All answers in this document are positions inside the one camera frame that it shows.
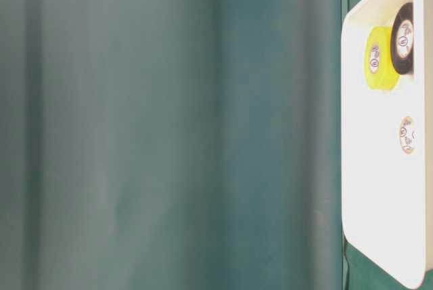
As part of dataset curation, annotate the yellow tape roll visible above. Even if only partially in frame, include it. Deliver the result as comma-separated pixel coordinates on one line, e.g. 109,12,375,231
364,26,399,91

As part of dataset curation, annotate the black tape roll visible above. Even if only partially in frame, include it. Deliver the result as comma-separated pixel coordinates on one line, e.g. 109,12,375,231
390,2,415,75

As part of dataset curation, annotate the white tape roll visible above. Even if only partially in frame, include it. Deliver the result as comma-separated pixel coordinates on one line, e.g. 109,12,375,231
398,116,417,155

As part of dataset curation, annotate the white plastic tray case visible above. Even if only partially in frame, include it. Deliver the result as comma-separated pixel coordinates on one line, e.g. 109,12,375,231
341,0,432,289

